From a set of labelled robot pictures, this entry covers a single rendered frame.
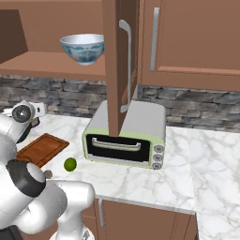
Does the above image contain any silver handle of open door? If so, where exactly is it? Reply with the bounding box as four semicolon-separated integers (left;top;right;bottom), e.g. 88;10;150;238
118;19;133;113

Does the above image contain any green lime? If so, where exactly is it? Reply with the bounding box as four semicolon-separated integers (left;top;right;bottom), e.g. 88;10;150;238
63;157;78;173

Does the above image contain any brown open wall cabinet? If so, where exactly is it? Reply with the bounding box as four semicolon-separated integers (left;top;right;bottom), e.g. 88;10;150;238
0;0;108;83

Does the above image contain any brown open cabinet door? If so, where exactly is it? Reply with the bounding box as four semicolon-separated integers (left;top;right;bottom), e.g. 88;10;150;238
102;0;141;138

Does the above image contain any silver base cabinet handle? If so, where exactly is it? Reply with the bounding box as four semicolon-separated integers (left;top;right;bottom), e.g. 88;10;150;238
97;199;106;228

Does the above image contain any brown wooden cutting board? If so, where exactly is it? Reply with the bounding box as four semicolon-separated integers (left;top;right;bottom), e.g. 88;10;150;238
16;132;70;170

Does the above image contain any brown base cabinet door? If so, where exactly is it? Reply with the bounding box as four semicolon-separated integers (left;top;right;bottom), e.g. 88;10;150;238
94;198;198;240

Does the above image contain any brown closed cabinet door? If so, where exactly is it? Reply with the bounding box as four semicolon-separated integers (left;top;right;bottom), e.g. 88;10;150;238
138;0;240;93

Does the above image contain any green and silver toaster oven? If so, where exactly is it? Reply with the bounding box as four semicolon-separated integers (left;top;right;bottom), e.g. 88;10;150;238
82;99;168;171

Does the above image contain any white bowl with blue pattern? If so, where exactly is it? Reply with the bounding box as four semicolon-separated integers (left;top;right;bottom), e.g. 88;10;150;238
59;33;105;67

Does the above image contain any silver handle of closed door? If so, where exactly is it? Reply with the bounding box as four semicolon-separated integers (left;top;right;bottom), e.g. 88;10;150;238
149;7;160;73

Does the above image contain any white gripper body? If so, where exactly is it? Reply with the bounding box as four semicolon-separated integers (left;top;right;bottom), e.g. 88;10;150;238
31;101;48;118

